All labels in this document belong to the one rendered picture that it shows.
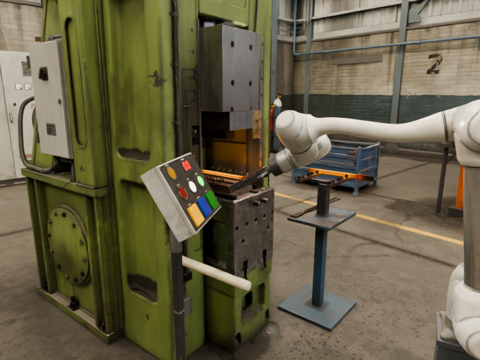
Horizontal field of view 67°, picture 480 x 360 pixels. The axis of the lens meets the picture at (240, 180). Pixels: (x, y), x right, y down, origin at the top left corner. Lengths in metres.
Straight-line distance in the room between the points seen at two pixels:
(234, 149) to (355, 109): 8.22
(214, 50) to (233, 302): 1.33
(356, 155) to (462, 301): 4.41
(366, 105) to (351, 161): 4.68
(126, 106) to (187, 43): 0.47
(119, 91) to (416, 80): 8.28
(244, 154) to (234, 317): 0.95
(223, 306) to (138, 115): 1.14
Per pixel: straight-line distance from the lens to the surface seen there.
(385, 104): 9.94
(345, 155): 5.66
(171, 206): 1.32
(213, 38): 1.86
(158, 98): 1.73
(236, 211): 1.87
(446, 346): 1.58
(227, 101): 1.82
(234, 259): 1.97
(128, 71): 2.01
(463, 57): 9.36
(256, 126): 2.23
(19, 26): 7.66
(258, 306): 2.40
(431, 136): 1.35
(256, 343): 2.37
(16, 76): 6.90
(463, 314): 1.32
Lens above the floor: 1.45
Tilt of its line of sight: 13 degrees down
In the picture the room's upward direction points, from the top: straight up
